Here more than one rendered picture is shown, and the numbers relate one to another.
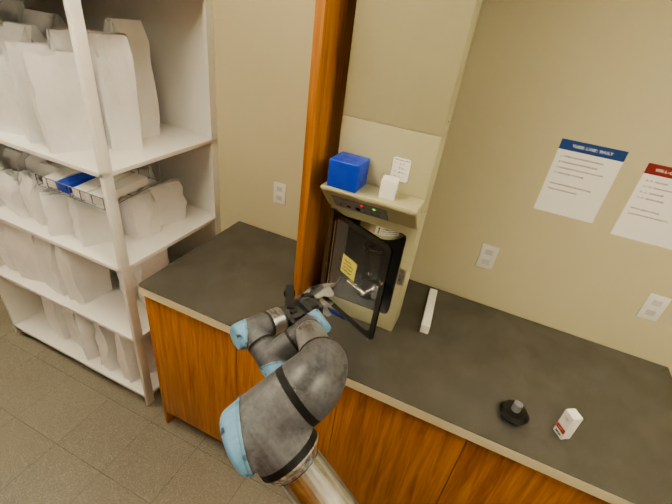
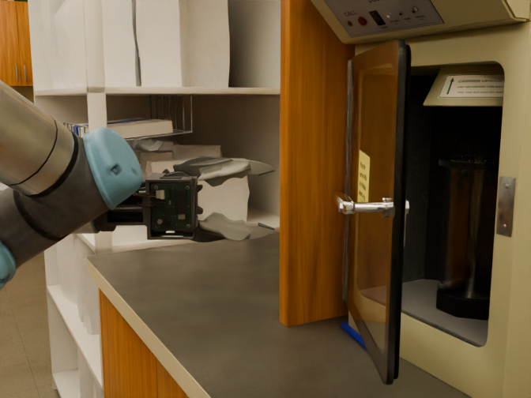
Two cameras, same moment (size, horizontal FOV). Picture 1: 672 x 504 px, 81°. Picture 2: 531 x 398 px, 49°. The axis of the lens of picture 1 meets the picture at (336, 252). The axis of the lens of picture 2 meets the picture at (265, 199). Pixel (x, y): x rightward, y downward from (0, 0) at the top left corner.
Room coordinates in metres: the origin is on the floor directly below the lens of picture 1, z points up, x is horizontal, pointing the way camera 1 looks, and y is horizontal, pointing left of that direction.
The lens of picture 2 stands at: (0.49, -0.49, 1.33)
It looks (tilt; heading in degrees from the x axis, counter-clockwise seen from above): 10 degrees down; 42
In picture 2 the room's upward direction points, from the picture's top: straight up
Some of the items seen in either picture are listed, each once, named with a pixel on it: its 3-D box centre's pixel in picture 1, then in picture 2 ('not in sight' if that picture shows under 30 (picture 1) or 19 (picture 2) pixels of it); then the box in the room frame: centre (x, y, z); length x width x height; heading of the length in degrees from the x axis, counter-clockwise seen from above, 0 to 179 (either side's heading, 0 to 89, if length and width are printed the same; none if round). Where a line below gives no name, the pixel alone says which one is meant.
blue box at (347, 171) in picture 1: (348, 171); not in sight; (1.22, 0.00, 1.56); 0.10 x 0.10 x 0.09; 70
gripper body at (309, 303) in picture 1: (300, 312); (151, 203); (0.92, 0.08, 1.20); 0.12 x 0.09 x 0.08; 133
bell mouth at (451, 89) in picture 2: (384, 221); (488, 86); (1.33, -0.16, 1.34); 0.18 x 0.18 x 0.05
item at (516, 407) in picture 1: (515, 410); not in sight; (0.86, -0.64, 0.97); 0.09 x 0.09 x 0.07
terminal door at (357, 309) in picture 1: (352, 275); (368, 200); (1.17, -0.07, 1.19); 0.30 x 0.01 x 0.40; 43
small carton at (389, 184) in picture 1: (389, 187); not in sight; (1.17, -0.14, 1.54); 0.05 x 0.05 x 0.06; 78
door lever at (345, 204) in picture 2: (359, 286); (356, 201); (1.10, -0.10, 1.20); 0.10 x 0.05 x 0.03; 43
